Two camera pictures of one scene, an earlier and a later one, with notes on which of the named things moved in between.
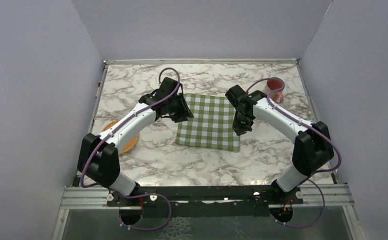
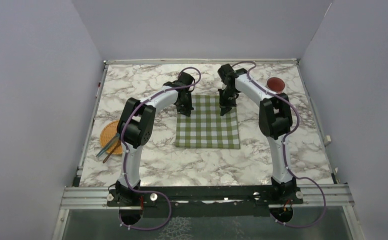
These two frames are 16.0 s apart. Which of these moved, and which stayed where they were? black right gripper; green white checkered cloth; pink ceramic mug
Moved: black right gripper
Stayed: green white checkered cloth; pink ceramic mug
